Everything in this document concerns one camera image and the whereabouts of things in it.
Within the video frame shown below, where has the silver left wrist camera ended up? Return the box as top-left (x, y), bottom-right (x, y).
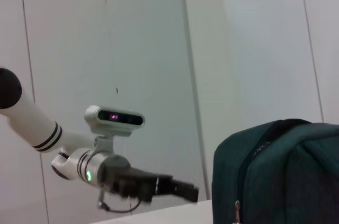
top-left (84, 105), bottom-right (146, 156)

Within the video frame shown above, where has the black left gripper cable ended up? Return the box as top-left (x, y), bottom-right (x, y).
top-left (97, 189), bottom-right (142, 213)

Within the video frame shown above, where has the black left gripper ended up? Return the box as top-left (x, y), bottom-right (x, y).
top-left (102, 154), bottom-right (199, 204)

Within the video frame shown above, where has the dark teal insulated lunch bag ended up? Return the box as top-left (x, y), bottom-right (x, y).
top-left (212, 119), bottom-right (339, 224)

